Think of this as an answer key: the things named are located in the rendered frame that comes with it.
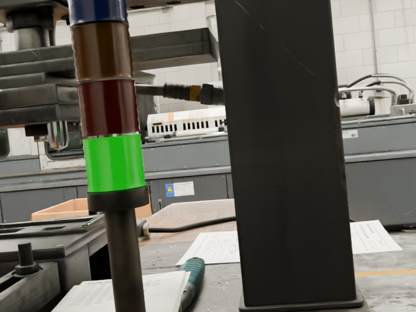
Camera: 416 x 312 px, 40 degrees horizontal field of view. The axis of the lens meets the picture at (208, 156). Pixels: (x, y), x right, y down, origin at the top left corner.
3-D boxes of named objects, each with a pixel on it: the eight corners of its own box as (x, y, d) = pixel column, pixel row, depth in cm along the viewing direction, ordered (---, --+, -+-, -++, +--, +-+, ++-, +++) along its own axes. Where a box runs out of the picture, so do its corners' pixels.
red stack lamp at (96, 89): (92, 136, 39) (86, 87, 39) (146, 130, 39) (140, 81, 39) (73, 137, 36) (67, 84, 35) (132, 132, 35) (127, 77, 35)
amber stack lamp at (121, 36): (86, 85, 39) (81, 36, 39) (140, 79, 39) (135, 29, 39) (67, 81, 35) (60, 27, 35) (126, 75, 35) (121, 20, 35)
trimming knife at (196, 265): (206, 274, 72) (181, 273, 72) (206, 255, 72) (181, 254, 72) (187, 324, 54) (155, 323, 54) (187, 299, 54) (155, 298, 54)
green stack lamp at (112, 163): (98, 186, 40) (92, 138, 39) (151, 181, 39) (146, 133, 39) (79, 194, 36) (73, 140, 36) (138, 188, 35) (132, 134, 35)
